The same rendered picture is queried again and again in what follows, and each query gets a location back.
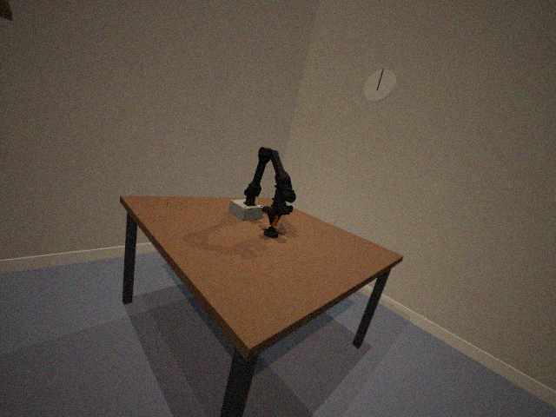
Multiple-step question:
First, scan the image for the orange knob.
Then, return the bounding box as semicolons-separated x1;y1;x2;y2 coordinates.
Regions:
269;215;279;227

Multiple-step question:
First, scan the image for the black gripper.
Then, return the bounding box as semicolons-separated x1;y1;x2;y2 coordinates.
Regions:
261;197;285;224

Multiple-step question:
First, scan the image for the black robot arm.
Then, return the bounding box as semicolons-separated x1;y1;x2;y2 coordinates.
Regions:
244;147;296;215

